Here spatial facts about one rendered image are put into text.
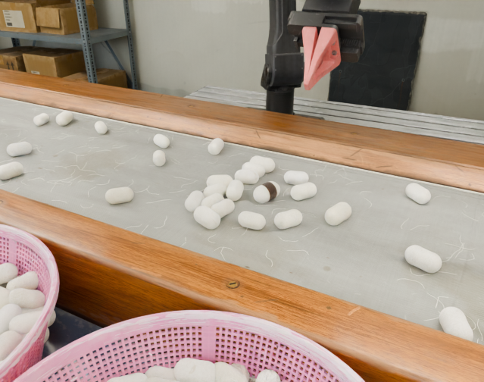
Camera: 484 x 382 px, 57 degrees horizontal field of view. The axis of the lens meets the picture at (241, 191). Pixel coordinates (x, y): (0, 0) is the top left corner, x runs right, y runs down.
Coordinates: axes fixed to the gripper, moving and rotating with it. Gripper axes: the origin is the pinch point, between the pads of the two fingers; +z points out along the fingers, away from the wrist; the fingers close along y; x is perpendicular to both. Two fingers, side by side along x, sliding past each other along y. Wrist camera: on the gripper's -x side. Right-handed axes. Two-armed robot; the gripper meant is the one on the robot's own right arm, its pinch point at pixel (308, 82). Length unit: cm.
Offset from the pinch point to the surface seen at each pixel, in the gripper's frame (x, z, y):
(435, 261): -4.6, 21.2, 20.2
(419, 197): 4.3, 11.3, 17.1
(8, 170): -7.5, 25.0, -33.2
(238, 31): 142, -127, -110
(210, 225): -6.2, 24.2, -2.4
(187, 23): 139, -128, -144
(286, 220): -4.0, 20.8, 4.9
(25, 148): -3.1, 20.0, -38.0
